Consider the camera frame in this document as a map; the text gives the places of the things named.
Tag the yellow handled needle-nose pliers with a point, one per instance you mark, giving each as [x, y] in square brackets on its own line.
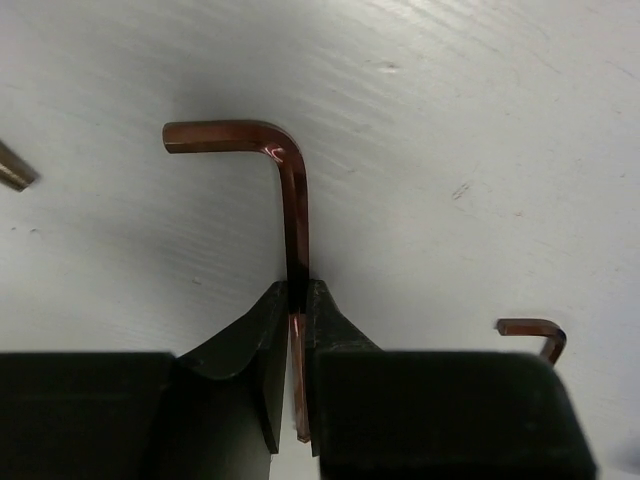
[15, 173]

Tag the small brown hex key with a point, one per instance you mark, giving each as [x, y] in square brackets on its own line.
[555, 339]

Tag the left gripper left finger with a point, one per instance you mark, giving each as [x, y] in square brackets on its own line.
[212, 413]

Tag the medium brown hex key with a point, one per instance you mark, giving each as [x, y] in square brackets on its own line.
[265, 138]

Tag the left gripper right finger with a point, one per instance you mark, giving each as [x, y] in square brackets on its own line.
[376, 414]

